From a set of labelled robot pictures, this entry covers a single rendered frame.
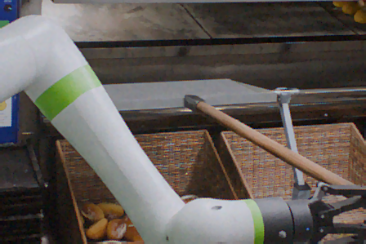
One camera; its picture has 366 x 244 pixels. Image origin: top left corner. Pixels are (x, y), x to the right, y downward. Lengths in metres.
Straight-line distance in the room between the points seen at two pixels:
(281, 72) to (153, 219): 1.75
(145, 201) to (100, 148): 0.12
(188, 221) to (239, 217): 0.09
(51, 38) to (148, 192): 0.31
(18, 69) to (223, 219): 0.42
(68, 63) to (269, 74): 1.72
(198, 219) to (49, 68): 0.37
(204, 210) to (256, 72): 1.79
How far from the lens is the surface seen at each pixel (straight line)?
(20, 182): 2.68
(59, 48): 1.54
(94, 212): 3.00
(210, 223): 1.39
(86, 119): 1.52
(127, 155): 1.52
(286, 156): 1.90
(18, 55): 1.48
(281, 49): 3.14
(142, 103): 2.42
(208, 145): 3.13
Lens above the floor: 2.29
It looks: 27 degrees down
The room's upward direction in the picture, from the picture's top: 7 degrees clockwise
